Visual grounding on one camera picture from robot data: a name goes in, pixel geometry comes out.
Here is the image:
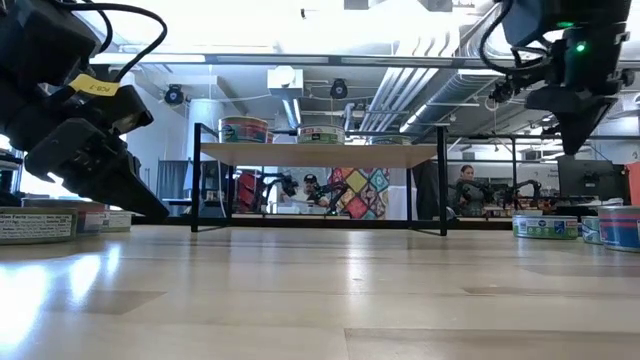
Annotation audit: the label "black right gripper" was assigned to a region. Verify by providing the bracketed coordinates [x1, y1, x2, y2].
[525, 22, 634, 154]

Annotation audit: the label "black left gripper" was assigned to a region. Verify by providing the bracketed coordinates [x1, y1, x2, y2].
[0, 82, 170, 224]

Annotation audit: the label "plain silver-lidded seafood can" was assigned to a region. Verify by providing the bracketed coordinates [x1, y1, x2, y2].
[102, 210, 134, 234]

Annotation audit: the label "pull-tab blue-labelled seafood can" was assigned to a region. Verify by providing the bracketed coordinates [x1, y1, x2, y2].
[22, 198, 107, 236]

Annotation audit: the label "blue pink-striped salmon can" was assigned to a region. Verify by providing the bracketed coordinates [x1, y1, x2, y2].
[218, 115, 270, 145]
[597, 205, 640, 253]

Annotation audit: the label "silver pull-tab seafood can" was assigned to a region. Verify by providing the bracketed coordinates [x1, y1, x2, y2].
[369, 134, 413, 147]

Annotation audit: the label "green-labelled seafood can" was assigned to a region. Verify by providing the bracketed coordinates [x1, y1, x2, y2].
[512, 214, 580, 241]

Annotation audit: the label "wooden shelf black metal legs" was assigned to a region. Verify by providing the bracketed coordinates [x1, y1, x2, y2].
[191, 122, 450, 237]

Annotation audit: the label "black monitor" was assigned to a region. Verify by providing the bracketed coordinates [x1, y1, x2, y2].
[557, 155, 627, 202]

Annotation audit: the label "orange panel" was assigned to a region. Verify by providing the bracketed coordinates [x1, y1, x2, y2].
[624, 160, 640, 207]

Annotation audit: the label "black ceiling lamp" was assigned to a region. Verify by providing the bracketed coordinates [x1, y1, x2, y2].
[164, 84, 185, 106]
[329, 78, 350, 100]

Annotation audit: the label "white round pillar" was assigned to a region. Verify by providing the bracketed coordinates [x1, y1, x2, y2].
[187, 98, 222, 151]

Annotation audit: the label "red background object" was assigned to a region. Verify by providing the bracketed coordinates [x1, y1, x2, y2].
[234, 172, 259, 214]

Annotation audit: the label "person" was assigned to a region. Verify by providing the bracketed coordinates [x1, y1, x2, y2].
[447, 163, 494, 219]
[299, 173, 331, 209]

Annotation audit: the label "silver ventilation ducts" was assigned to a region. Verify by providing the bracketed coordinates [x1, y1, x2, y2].
[359, 64, 501, 134]

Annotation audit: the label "black hanging cloth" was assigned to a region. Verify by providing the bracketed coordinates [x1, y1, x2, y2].
[412, 159, 441, 221]

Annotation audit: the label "white ceiling unit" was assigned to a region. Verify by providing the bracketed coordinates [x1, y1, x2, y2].
[266, 66, 305, 101]

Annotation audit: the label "colourful patchwork quilt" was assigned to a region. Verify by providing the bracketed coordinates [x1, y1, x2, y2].
[327, 167, 392, 221]

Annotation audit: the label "black ceiling camera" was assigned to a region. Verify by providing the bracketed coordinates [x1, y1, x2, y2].
[487, 77, 517, 104]

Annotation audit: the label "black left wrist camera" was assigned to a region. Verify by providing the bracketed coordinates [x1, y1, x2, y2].
[97, 84, 155, 137]

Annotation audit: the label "black background rig frame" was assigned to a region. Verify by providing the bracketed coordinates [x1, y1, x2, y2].
[444, 132, 640, 216]

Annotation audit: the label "yellow cable tag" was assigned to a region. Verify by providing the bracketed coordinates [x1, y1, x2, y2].
[68, 73, 122, 98]

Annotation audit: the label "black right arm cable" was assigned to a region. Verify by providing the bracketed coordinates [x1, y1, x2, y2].
[478, 0, 551, 76]

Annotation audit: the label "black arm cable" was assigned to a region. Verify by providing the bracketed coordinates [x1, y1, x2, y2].
[52, 1, 169, 84]
[478, 0, 551, 76]

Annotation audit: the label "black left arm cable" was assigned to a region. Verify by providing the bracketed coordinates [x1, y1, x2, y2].
[52, 1, 169, 84]

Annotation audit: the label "black metal table frame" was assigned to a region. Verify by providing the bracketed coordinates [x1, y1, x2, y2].
[132, 214, 514, 232]

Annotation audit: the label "grey overhead frame beam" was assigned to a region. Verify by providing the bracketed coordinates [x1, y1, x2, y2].
[89, 52, 640, 69]

